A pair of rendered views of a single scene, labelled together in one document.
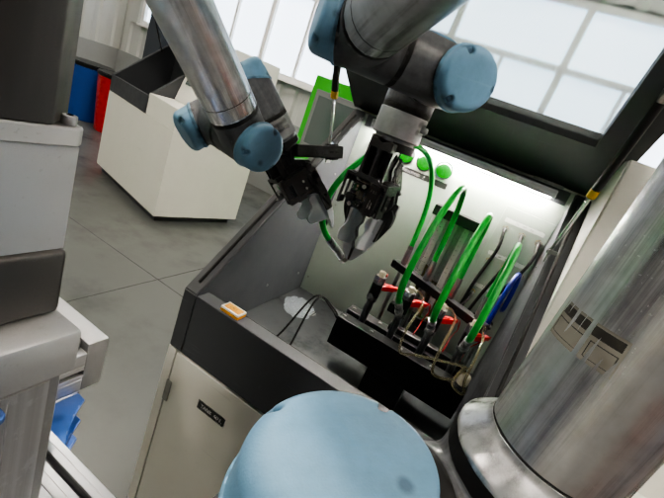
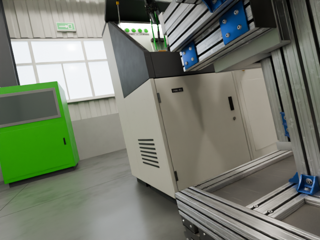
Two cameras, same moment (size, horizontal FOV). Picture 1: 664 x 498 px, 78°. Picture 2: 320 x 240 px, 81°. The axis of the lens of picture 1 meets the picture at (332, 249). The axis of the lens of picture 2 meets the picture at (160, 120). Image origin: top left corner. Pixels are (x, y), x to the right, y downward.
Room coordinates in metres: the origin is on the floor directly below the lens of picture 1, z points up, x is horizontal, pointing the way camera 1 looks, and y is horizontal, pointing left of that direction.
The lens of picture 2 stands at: (0.09, 1.07, 0.54)
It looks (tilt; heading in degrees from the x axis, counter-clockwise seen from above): 0 degrees down; 313
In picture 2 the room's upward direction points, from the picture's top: 12 degrees counter-clockwise
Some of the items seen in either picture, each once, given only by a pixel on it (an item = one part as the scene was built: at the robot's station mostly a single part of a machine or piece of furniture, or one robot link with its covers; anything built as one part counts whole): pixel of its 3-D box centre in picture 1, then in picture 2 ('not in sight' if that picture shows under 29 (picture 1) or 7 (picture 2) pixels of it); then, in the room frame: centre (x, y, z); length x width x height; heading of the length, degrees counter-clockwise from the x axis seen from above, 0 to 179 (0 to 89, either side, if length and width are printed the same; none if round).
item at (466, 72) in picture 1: (439, 73); not in sight; (0.56, -0.04, 1.52); 0.11 x 0.11 x 0.08; 19
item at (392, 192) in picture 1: (377, 177); not in sight; (0.66, -0.03, 1.36); 0.09 x 0.08 x 0.12; 160
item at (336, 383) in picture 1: (300, 395); (192, 63); (0.73, -0.05, 0.87); 0.62 x 0.04 x 0.16; 69
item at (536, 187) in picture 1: (457, 155); (147, 24); (1.20, -0.23, 1.43); 0.54 x 0.03 x 0.02; 69
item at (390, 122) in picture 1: (400, 128); not in sight; (0.66, -0.03, 1.44); 0.08 x 0.08 x 0.05
